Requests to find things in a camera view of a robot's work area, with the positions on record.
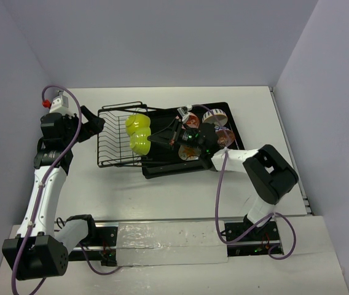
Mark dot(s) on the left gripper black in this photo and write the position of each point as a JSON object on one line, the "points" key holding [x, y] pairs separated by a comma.
{"points": [[80, 125]]}

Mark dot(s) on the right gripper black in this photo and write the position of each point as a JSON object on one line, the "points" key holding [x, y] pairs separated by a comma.
{"points": [[168, 137]]}

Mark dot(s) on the leaf pattern white bowl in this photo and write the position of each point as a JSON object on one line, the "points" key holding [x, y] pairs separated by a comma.
{"points": [[187, 153]]}

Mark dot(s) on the orange floral bowl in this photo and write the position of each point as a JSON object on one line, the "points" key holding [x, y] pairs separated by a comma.
{"points": [[193, 121]]}

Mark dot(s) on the white square bowl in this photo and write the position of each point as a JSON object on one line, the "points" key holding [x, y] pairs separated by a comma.
{"points": [[139, 142]]}

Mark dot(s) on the green bowl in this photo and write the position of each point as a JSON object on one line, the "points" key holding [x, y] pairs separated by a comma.
{"points": [[135, 122]]}

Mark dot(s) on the white bowl pink rim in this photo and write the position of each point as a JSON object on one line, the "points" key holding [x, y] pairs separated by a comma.
{"points": [[215, 116]]}

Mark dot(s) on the orange blue geometric bowl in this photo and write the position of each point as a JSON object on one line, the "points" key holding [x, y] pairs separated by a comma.
{"points": [[225, 136]]}

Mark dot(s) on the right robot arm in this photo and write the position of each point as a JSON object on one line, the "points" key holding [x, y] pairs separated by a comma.
{"points": [[270, 174]]}

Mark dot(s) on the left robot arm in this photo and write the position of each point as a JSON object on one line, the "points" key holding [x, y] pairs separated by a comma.
{"points": [[37, 251]]}

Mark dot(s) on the black dish rack tray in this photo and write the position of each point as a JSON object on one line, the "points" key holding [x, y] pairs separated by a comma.
{"points": [[163, 162]]}

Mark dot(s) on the white taped sheet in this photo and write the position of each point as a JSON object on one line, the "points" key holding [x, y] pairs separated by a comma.
{"points": [[169, 243]]}

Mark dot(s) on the black wire plate rack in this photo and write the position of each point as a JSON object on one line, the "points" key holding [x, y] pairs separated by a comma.
{"points": [[113, 143]]}

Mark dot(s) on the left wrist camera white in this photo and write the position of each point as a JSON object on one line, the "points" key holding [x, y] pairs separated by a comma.
{"points": [[60, 104]]}

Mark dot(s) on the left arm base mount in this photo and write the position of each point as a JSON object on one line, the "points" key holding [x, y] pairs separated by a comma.
{"points": [[94, 246]]}

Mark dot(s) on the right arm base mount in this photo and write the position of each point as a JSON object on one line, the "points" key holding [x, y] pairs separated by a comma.
{"points": [[258, 242]]}

